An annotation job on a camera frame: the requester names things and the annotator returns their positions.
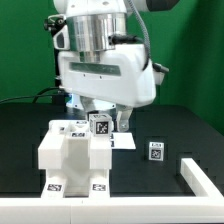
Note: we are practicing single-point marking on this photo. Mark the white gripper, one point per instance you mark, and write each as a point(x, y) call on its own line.
point(118, 78)

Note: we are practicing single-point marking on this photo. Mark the white chair seat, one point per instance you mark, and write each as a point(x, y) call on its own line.
point(76, 161)

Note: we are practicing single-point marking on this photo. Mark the white chair back frame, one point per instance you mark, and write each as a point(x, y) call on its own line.
point(75, 128)

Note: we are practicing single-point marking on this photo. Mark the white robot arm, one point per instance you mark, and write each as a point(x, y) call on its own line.
point(96, 26)

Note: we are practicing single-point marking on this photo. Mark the white U-shaped fence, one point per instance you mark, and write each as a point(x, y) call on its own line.
point(205, 206)

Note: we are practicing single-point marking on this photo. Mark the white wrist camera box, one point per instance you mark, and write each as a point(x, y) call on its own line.
point(61, 39)

